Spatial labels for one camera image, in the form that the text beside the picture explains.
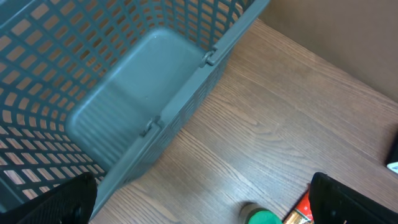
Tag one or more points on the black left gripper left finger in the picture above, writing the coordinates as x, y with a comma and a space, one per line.
71, 202

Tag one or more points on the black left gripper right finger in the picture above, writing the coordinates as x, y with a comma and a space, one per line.
333, 202

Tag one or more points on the spaghetti pack orange ends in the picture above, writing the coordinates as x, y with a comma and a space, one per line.
302, 213

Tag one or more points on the green lid jar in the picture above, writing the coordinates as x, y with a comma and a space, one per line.
253, 213

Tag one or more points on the white barcode scanner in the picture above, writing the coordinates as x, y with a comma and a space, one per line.
392, 157

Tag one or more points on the grey plastic shopping basket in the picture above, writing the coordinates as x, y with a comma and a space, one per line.
104, 86

